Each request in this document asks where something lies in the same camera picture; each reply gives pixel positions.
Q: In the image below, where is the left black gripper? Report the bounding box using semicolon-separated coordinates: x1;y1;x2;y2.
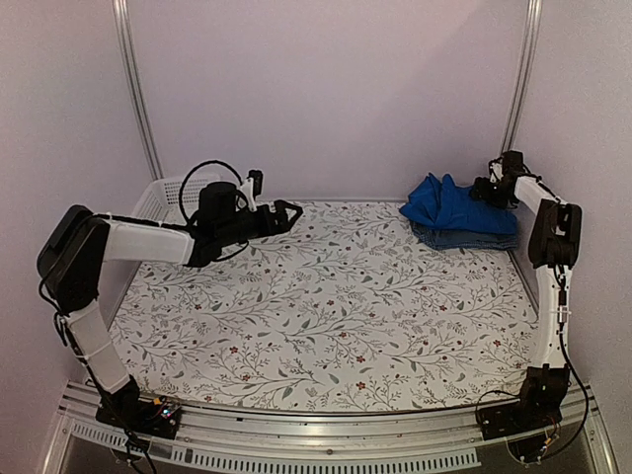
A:
217;198;302;248

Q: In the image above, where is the bright blue garment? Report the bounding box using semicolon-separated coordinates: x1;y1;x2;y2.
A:
400;173;517;235

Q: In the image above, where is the dark teal t-shirt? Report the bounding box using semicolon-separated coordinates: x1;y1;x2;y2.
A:
410;222;518;251

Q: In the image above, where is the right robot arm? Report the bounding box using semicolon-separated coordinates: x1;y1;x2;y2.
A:
471;150;583;435

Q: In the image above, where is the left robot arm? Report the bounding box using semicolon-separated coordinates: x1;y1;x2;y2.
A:
37;178;303;429

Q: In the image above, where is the white plastic laundry basket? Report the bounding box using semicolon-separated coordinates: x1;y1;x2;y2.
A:
131;172;220;225

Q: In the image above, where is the floral patterned table mat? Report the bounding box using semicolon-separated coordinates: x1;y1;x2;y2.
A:
110;202;539;412

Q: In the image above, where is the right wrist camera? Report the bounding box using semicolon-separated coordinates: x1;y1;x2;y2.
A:
488;156;504;185

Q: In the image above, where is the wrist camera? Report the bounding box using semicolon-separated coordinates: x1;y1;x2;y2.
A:
240;170;264;212
488;156;504;185

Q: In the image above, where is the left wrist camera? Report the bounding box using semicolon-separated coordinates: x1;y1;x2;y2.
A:
240;170;264;212

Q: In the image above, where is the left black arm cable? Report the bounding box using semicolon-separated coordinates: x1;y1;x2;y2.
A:
177;160;248;223

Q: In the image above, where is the right aluminium frame post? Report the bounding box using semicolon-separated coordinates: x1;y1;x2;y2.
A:
487;1;542;158

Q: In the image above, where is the aluminium frame post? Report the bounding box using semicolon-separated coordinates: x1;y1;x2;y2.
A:
487;1;542;158
112;0;164;180

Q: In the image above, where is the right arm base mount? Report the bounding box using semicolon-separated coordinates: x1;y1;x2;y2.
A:
475;401;562;440

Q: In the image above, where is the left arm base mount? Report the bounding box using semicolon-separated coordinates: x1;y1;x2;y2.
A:
96;395;182;439

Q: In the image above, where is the left aluminium frame post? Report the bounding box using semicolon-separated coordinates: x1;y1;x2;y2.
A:
112;0;164;180

